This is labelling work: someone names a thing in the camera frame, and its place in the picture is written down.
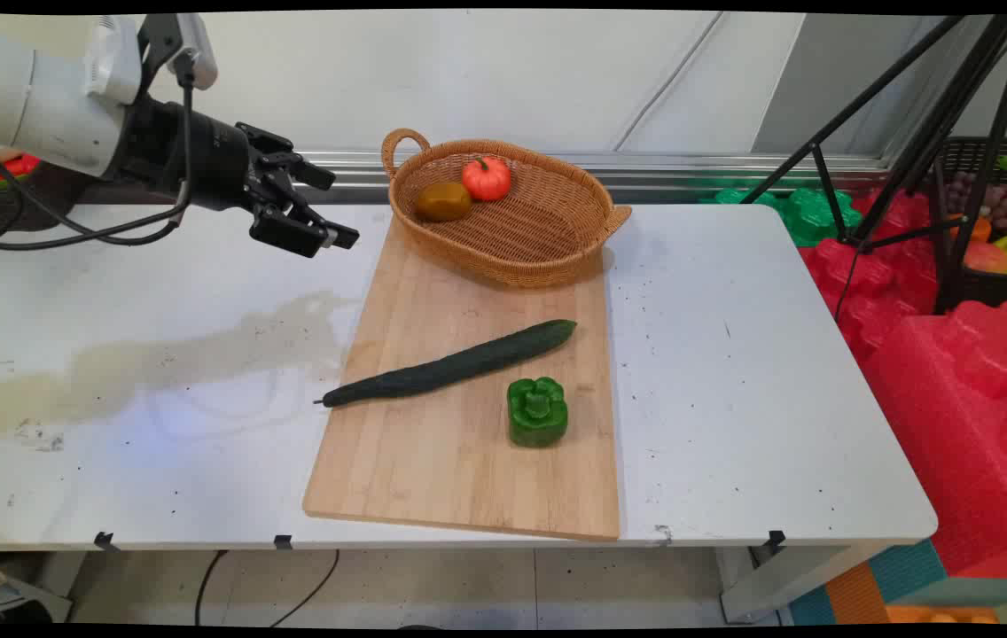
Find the long dark green cucumber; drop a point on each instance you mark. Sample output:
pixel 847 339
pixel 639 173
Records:
pixel 450 365

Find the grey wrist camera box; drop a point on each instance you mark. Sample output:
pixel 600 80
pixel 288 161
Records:
pixel 195 49

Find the orange toy fruit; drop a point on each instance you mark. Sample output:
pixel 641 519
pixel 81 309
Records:
pixel 980 229

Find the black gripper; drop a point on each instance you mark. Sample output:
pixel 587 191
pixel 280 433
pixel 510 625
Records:
pixel 193 159

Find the black woven basket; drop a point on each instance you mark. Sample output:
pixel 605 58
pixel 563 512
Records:
pixel 16 208

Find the pink toy peach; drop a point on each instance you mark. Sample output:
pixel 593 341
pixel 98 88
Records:
pixel 987 259

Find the brown toy potato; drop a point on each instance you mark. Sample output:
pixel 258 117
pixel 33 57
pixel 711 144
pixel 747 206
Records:
pixel 443 201

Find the green foam block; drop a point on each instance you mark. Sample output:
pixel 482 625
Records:
pixel 809 213

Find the wooden cutting board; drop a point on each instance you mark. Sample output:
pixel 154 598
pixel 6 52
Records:
pixel 459 443

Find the purple toy grapes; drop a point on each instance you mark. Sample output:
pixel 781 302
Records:
pixel 1004 206

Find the woven wicker basket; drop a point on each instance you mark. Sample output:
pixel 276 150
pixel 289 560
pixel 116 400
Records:
pixel 521 221

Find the black tripod stand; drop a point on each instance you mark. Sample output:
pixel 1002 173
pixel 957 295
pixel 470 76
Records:
pixel 929 133

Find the red toy pepper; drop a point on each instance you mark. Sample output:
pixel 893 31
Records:
pixel 3 168

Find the black plastic fruit crate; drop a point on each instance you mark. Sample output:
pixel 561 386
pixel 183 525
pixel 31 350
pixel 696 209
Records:
pixel 991 288

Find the green bell pepper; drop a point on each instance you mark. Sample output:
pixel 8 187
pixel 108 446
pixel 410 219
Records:
pixel 537 415

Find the black table edge clip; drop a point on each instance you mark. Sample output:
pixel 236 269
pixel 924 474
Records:
pixel 283 541
pixel 775 540
pixel 105 540

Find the large red foam block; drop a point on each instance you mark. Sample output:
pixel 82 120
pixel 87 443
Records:
pixel 964 425

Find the white table leg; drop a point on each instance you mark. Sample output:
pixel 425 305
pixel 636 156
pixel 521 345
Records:
pixel 778 580

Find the metal wall rail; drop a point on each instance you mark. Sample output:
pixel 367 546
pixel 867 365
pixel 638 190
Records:
pixel 734 164

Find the red toy tomato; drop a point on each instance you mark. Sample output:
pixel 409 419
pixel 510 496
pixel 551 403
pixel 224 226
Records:
pixel 486 178

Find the teal and orange foam mat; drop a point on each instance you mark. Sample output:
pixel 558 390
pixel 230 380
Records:
pixel 902 589

